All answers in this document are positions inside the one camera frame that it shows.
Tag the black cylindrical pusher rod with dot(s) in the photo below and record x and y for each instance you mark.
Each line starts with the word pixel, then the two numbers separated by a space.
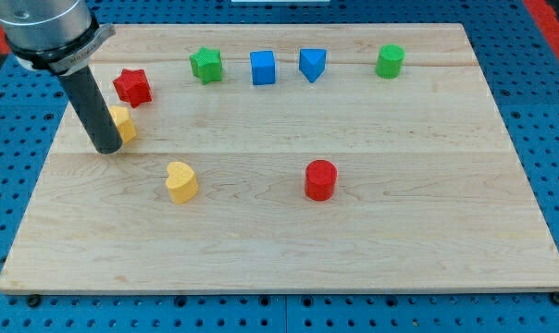
pixel 90 106

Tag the yellow heart block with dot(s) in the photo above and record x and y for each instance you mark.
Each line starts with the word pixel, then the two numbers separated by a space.
pixel 181 182

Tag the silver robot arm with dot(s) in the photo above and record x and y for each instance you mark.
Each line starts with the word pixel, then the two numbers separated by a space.
pixel 59 36

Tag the yellow hexagon block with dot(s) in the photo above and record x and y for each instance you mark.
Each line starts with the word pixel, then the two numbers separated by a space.
pixel 124 123

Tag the red star block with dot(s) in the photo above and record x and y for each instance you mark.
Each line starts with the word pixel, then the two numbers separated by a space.
pixel 132 86

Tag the green star block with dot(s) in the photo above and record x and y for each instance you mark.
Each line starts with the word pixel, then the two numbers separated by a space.
pixel 206 65

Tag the blue cube block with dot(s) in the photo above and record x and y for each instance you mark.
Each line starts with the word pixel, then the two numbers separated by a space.
pixel 263 67

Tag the blue triangle block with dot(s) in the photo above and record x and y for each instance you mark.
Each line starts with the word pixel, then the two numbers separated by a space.
pixel 312 62

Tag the light wooden board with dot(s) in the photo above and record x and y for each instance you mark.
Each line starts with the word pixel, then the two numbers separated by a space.
pixel 430 195

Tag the red cylinder block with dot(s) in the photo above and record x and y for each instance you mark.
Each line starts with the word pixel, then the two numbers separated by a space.
pixel 320 180

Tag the green cylinder block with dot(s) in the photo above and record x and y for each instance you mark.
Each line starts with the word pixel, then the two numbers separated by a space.
pixel 390 61

